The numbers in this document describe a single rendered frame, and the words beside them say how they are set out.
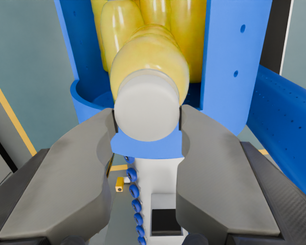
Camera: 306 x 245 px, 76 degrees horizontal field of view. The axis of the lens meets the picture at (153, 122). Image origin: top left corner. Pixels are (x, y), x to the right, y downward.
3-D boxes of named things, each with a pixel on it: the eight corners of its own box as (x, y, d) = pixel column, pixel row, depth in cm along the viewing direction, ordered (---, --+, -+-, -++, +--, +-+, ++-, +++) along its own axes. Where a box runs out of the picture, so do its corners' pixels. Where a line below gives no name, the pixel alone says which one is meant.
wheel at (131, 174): (133, 185, 61) (138, 182, 62) (131, 175, 59) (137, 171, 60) (126, 177, 64) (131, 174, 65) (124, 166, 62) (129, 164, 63)
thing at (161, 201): (151, 198, 72) (150, 241, 59) (150, 190, 70) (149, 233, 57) (178, 197, 72) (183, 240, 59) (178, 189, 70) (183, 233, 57)
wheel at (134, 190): (135, 201, 65) (141, 198, 66) (134, 192, 62) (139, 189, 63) (128, 193, 68) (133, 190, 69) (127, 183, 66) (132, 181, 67)
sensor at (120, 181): (118, 182, 73) (116, 192, 69) (117, 176, 71) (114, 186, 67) (139, 181, 72) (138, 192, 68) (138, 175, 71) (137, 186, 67)
